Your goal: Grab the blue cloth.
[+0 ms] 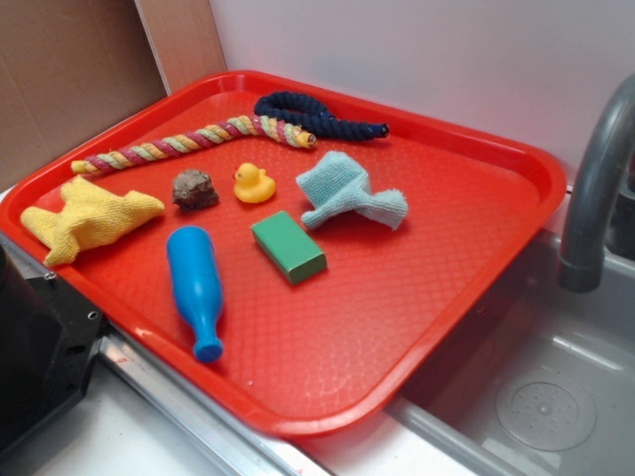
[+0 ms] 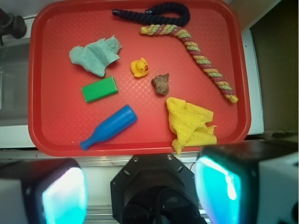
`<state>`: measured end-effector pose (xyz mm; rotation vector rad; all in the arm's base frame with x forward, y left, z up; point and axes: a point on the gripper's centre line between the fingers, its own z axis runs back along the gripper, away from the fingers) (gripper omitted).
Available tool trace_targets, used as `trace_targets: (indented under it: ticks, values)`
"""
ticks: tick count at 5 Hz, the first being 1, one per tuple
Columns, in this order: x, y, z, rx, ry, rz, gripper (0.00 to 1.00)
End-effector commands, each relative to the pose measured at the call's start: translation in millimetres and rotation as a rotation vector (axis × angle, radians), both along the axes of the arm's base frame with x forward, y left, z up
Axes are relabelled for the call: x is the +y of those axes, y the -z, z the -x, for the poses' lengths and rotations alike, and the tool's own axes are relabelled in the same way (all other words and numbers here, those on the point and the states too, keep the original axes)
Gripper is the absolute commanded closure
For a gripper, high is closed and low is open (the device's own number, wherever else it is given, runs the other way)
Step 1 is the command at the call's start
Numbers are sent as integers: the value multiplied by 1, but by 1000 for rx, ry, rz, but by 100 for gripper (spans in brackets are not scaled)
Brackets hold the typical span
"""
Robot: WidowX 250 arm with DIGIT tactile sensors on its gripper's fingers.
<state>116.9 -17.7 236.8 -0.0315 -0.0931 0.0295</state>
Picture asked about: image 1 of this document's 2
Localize light blue cloth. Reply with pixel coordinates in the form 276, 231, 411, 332
296, 151, 409, 230

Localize yellow cloth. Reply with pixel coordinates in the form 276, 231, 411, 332
20, 177, 165, 268

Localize red plastic tray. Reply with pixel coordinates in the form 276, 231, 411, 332
1, 71, 567, 438

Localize green rectangular block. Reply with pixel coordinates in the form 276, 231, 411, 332
251, 211, 327, 285

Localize yellow rubber duck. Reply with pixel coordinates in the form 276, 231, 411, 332
233, 163, 277, 204

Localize blue plastic bottle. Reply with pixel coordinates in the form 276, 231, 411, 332
167, 226, 224, 363

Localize brown rock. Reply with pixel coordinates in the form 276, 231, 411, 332
172, 169, 219, 211

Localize grey toy sink basin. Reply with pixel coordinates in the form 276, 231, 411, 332
388, 211, 634, 475

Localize grey faucet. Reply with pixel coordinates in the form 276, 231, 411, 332
557, 75, 634, 293

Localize brown cardboard panel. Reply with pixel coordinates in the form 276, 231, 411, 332
1, 1, 226, 189

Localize multicolour braided rope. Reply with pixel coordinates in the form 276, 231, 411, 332
70, 114, 318, 176

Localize dark navy braided rope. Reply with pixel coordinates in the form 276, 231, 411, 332
253, 90, 391, 141

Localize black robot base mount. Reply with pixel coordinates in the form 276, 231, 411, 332
1, 251, 104, 457

